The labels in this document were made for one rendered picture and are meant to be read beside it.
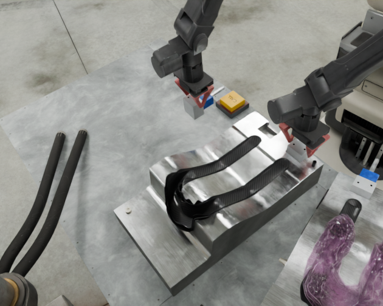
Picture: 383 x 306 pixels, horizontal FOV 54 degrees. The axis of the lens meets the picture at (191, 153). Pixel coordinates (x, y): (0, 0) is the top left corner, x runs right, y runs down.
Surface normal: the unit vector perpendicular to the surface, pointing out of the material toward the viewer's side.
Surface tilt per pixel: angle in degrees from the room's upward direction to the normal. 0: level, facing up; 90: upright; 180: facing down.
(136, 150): 0
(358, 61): 75
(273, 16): 0
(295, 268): 11
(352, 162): 0
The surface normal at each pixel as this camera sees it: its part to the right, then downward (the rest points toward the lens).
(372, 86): -0.69, 0.66
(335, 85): -0.86, 0.25
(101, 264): -0.08, -0.62
